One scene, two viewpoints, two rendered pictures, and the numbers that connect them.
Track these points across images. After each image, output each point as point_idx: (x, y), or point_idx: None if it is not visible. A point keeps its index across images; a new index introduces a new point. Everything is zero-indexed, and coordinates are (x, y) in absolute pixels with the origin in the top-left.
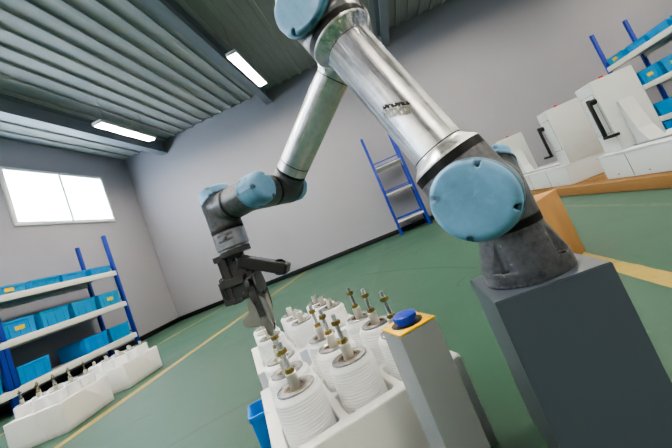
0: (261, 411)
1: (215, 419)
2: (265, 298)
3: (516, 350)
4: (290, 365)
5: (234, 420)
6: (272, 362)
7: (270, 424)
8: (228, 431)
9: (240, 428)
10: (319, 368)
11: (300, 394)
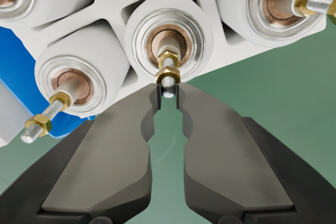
0: (54, 119)
1: (6, 182)
2: (144, 177)
3: None
4: None
5: (15, 158)
6: (87, 101)
7: (204, 69)
8: (35, 157)
9: (34, 145)
10: (72, 1)
11: None
